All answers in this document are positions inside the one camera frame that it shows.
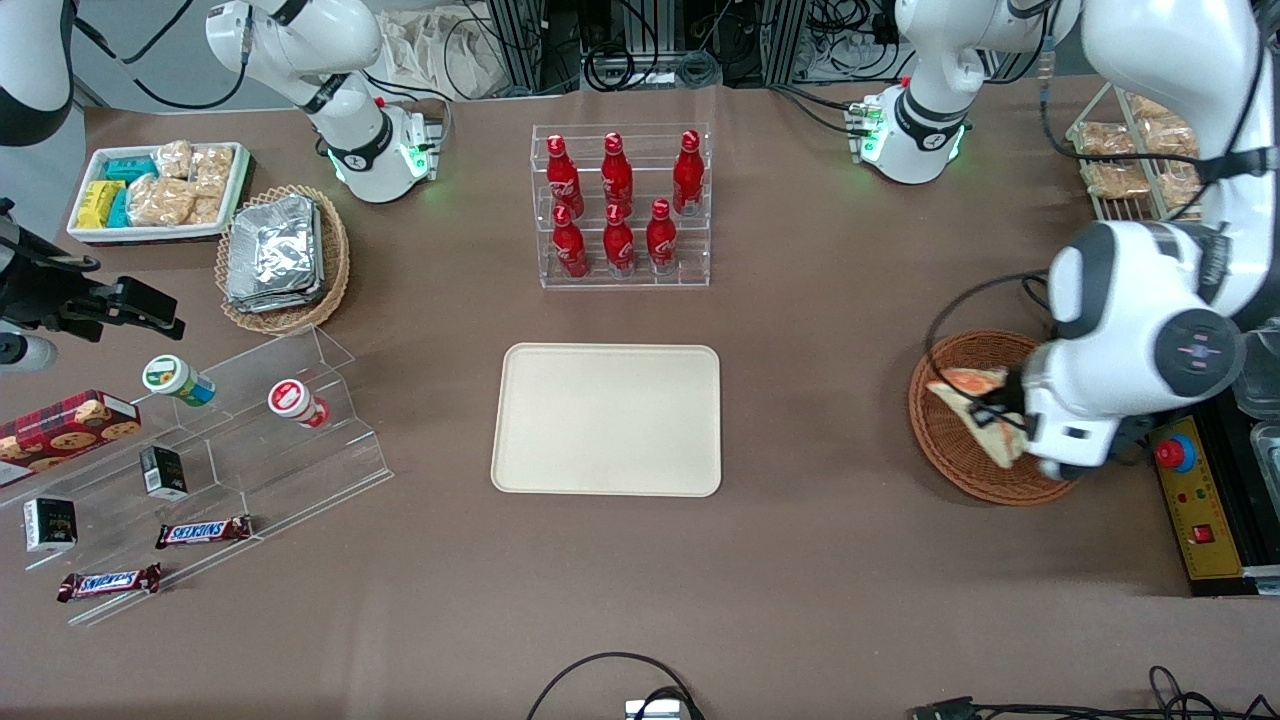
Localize white rectangular snack bin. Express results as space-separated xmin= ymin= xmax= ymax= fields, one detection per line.
xmin=67 ymin=142 xmax=251 ymax=247

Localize black tangled cables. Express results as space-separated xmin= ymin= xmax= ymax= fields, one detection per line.
xmin=972 ymin=664 xmax=1280 ymax=720

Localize red plaid cookie box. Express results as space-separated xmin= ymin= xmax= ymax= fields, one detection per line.
xmin=0 ymin=389 xmax=142 ymax=489

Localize small black and white box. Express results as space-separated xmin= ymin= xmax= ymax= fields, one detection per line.
xmin=23 ymin=497 xmax=79 ymax=554

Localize black looped cable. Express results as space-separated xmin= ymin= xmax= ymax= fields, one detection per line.
xmin=526 ymin=652 xmax=707 ymax=720

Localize beige plastic tray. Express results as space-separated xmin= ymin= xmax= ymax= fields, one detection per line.
xmin=490 ymin=343 xmax=723 ymax=498

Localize grey coiled cable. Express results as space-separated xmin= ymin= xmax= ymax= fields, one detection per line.
xmin=672 ymin=50 xmax=724 ymax=90

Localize round brown wicker basket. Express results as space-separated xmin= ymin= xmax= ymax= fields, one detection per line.
xmin=908 ymin=330 xmax=1083 ymax=506

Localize yellow snack packet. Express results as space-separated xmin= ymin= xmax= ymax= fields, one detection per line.
xmin=77 ymin=180 xmax=126 ymax=229

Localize stack of silver foil packs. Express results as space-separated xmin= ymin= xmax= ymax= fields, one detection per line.
xmin=224 ymin=194 xmax=327 ymax=314

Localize black and yellow control box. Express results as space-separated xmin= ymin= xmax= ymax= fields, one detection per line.
xmin=1130 ymin=395 xmax=1280 ymax=598

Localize oval light wicker basket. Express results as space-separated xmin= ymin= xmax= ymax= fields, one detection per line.
xmin=215 ymin=185 xmax=351 ymax=336

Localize white cloth bag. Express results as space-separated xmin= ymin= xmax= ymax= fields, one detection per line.
xmin=378 ymin=8 xmax=514 ymax=102

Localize Snickers chocolate bar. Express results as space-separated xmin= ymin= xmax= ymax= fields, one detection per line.
xmin=155 ymin=515 xmax=255 ymax=551
xmin=56 ymin=563 xmax=164 ymax=604

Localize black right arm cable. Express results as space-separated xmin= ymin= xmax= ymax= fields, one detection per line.
xmin=72 ymin=0 xmax=253 ymax=113

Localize triangular sandwich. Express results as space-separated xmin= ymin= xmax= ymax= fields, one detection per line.
xmin=926 ymin=366 xmax=1031 ymax=469

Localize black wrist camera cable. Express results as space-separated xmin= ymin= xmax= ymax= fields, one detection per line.
xmin=922 ymin=270 xmax=1056 ymax=393

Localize clear acrylic bottle rack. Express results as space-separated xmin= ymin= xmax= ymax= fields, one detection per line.
xmin=530 ymin=123 xmax=713 ymax=291

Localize black base cables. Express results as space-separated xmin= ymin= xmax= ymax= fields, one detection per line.
xmin=768 ymin=83 xmax=873 ymax=138

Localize white wire rack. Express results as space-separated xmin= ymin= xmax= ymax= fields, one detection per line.
xmin=1064 ymin=80 xmax=1216 ymax=223

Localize clear plastic container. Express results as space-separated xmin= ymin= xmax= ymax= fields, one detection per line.
xmin=1250 ymin=420 xmax=1280 ymax=483
xmin=1234 ymin=318 xmax=1280 ymax=419

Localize red emergency stop button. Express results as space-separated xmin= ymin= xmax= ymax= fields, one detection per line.
xmin=1155 ymin=432 xmax=1199 ymax=474

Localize clear acrylic stepped display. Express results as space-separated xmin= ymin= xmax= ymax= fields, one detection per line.
xmin=0 ymin=325 xmax=394 ymax=629

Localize red cola bottle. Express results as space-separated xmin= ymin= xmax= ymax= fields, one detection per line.
xmin=552 ymin=205 xmax=589 ymax=279
xmin=603 ymin=203 xmax=636 ymax=276
xmin=672 ymin=130 xmax=704 ymax=216
xmin=601 ymin=132 xmax=634 ymax=216
xmin=645 ymin=198 xmax=678 ymax=274
xmin=545 ymin=135 xmax=584 ymax=219

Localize red lid yogurt cup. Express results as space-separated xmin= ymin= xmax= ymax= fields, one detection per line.
xmin=267 ymin=378 xmax=332 ymax=431

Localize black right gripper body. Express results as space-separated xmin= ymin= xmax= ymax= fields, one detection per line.
xmin=0 ymin=200 xmax=106 ymax=341

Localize green lid yogurt cup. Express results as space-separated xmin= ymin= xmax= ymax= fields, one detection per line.
xmin=142 ymin=354 xmax=217 ymax=408

